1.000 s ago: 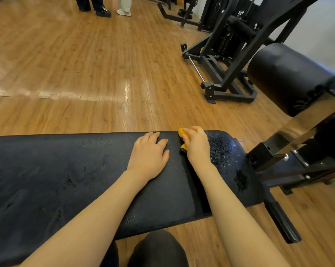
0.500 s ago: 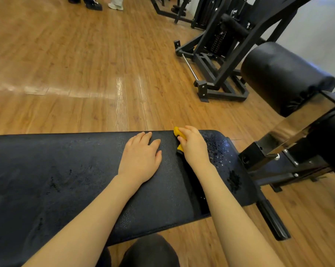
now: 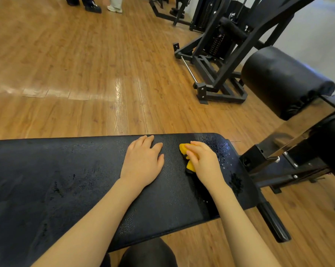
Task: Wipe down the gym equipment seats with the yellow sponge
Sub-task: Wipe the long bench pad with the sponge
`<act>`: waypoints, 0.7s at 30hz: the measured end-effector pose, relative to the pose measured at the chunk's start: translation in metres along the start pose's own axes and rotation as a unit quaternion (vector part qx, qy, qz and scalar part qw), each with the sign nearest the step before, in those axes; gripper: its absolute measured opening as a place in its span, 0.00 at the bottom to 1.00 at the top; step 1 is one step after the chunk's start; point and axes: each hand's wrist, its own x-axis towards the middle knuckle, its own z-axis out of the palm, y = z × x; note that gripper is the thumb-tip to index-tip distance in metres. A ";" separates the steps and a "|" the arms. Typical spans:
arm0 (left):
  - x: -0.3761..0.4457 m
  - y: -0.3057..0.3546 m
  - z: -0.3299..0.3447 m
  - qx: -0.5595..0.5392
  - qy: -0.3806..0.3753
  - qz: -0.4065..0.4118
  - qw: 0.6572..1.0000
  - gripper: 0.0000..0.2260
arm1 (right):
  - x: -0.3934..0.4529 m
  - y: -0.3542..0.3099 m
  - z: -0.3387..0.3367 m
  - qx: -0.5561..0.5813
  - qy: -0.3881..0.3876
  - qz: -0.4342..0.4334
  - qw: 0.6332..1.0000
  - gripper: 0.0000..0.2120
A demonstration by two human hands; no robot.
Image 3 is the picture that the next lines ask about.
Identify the black weight stack machine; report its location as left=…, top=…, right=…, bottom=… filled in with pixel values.
left=148, top=0, right=209, bottom=33

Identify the person's left hand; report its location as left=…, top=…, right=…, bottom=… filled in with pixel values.
left=120, top=135, right=165, bottom=189

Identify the black bench pad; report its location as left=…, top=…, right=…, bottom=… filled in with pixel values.
left=0, top=132, right=261, bottom=267

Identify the person's left forearm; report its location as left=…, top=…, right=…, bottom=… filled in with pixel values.
left=31, top=177, right=146, bottom=267

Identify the black and chrome bench frame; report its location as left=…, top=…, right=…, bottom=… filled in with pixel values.
left=239, top=94, right=335, bottom=244

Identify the person's right hand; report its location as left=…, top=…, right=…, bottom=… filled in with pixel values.
left=184, top=141, right=227, bottom=193

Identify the yellow sponge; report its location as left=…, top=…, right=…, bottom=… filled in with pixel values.
left=179, top=143, right=197, bottom=173

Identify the black roller pad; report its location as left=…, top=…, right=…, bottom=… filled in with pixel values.
left=241, top=46, right=335, bottom=121

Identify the person's right forearm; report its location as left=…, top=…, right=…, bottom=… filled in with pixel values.
left=210, top=182, right=282, bottom=267

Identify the black gym machine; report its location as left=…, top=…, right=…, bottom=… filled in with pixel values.
left=173, top=0, right=321, bottom=105

